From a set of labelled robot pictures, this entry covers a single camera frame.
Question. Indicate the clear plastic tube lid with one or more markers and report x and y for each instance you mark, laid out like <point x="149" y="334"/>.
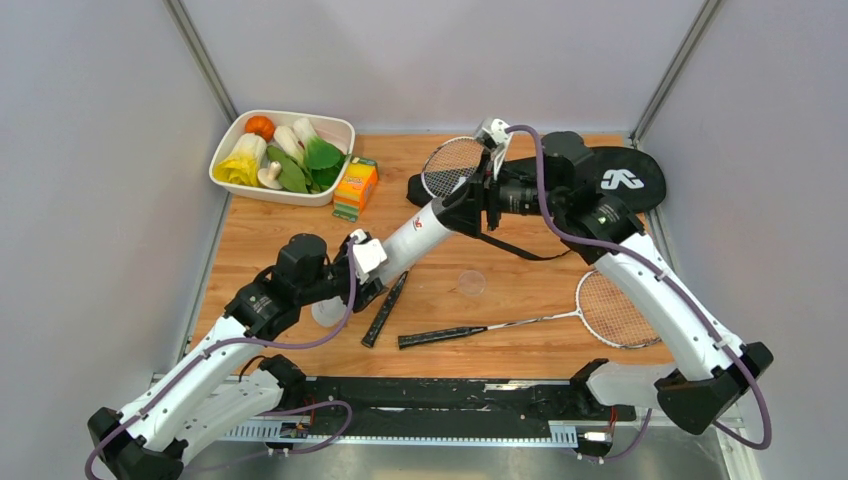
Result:
<point x="471" y="283"/>

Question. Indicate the orange toy pumpkin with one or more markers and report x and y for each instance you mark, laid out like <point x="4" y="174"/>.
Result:
<point x="261" y="126"/>

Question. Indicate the white shuttlecock tube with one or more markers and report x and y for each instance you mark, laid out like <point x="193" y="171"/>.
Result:
<point x="412" y="241"/>

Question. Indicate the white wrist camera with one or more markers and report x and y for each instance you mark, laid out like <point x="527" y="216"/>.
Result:
<point x="491" y="134"/>
<point x="368" y="255"/>

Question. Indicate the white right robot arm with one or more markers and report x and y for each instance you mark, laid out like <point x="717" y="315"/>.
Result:
<point x="712" y="368"/>

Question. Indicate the black racket bag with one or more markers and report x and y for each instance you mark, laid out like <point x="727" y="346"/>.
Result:
<point x="626" y="173"/>

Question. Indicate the toy mushroom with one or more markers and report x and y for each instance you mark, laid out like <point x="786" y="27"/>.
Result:
<point x="268" y="176"/>

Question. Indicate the white toy bok choy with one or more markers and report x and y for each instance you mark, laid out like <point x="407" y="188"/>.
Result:
<point x="289" y="143"/>

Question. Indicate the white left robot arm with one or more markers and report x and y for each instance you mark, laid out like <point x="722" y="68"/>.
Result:
<point x="300" y="302"/>

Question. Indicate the yellow toy cabbage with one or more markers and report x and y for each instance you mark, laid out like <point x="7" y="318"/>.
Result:
<point x="242" y="164"/>

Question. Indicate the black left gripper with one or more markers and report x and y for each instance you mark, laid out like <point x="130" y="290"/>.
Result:
<point x="356" y="297"/>

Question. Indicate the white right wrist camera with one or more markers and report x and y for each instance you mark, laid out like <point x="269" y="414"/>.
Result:
<point x="491" y="134"/>

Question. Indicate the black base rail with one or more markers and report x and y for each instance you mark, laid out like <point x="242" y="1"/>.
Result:
<point x="435" y="412"/>

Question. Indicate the white racket with red strings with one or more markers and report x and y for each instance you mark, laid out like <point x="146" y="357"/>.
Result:
<point x="602" y="308"/>

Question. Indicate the packaged colourful sponges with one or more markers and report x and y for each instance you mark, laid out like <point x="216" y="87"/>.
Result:
<point x="357" y="183"/>

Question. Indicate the green toy bok choy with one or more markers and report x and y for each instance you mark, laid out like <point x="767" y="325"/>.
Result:
<point x="323" y="161"/>

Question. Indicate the white racket on bag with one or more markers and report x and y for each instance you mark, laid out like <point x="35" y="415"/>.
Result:
<point x="452" y="178"/>

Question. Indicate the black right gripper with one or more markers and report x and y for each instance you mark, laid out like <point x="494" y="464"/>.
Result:
<point x="465" y="205"/>

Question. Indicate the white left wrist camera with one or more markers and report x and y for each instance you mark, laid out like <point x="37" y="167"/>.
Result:
<point x="368" y="255"/>

